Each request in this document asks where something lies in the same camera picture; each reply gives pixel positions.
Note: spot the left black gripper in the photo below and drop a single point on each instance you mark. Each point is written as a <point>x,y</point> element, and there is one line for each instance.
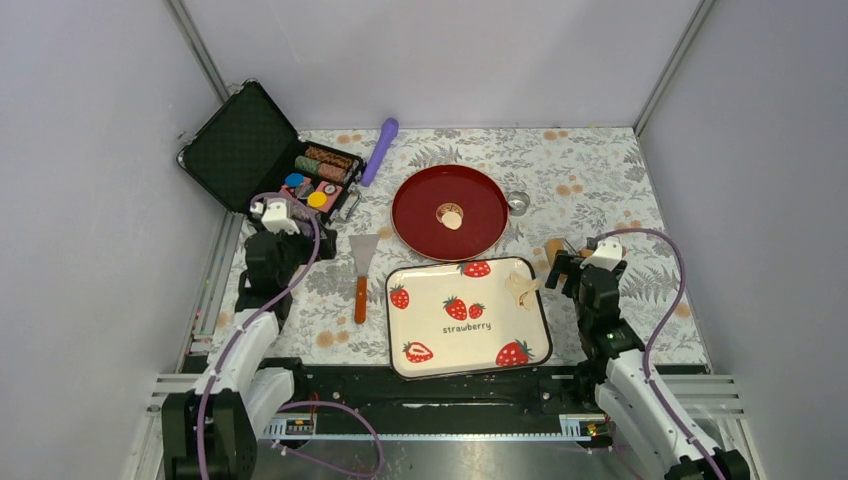
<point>302,240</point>

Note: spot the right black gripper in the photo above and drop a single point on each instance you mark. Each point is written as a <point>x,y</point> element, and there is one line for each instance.
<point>565,264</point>

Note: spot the wooden dough roller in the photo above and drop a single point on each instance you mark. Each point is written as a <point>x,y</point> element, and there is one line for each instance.
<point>562,259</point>

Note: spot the metal spatula orange handle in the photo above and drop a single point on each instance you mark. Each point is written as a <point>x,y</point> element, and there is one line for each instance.
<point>363,248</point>

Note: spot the strawberry pattern white tray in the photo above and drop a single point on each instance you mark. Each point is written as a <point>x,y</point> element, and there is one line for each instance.
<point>458,318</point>

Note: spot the round red lacquer plate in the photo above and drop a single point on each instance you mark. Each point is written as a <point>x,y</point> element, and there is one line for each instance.
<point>423,197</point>

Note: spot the small dough piece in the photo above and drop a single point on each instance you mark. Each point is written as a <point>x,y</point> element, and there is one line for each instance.
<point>523,290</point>

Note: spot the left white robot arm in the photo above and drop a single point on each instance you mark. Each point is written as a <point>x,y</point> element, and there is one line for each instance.
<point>210,430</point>

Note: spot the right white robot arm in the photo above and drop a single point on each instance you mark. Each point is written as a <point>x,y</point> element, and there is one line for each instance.
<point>618,376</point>

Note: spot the yellow poker chip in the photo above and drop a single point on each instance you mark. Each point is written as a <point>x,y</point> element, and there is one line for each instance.
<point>317,199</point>

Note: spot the blue poker chip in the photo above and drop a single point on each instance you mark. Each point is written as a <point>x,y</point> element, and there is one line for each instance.
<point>294,180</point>

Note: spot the floral pattern table mat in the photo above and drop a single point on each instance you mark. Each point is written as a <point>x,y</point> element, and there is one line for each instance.
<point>580,183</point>

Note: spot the black poker chip case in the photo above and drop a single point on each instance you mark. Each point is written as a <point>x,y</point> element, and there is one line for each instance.
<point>250,147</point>

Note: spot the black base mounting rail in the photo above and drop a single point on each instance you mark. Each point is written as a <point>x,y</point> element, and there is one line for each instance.
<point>373,402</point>

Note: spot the purple silicone handle tool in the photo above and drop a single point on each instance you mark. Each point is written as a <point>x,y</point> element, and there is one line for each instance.
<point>388,133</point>

